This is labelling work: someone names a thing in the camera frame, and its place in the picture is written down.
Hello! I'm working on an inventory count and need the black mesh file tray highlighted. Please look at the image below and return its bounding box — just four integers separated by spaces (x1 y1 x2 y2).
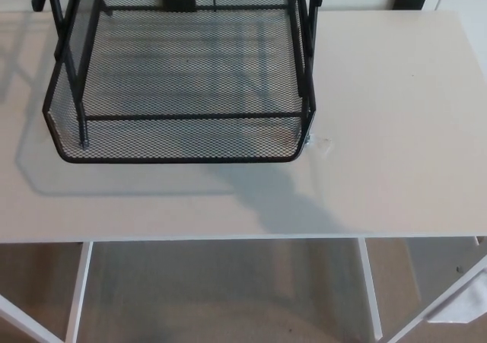
31 0 323 165

